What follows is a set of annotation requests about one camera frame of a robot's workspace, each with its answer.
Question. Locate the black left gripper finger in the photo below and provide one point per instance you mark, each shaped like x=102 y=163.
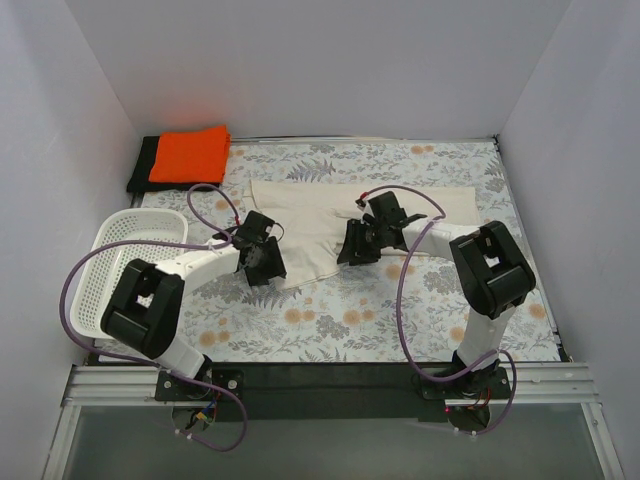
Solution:
x=258 y=275
x=274 y=264

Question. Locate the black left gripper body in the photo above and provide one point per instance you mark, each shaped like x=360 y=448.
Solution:
x=270 y=262

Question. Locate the floral patterned table cloth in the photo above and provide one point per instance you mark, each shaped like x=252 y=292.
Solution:
x=384 y=312

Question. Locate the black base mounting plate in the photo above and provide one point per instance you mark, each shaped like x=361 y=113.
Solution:
x=323 y=391

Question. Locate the white plastic laundry basket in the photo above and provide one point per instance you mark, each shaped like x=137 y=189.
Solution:
x=143 y=230

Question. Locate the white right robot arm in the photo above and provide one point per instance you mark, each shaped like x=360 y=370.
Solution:
x=493 y=273

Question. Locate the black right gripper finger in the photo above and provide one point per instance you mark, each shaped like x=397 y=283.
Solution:
x=352 y=249
x=369 y=247

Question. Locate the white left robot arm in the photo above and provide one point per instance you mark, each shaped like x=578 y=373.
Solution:
x=144 y=308

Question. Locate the cream white t shirt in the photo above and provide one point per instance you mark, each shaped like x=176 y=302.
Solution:
x=314 y=217

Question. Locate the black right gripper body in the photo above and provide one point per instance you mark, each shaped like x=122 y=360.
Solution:
x=358 y=242

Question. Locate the orange folded t shirt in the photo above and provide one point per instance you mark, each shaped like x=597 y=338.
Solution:
x=192 y=157

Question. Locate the black folded t shirt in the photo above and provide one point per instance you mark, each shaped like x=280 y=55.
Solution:
x=139 y=181

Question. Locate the aluminium front frame rail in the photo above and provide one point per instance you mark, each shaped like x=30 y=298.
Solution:
x=534 y=383

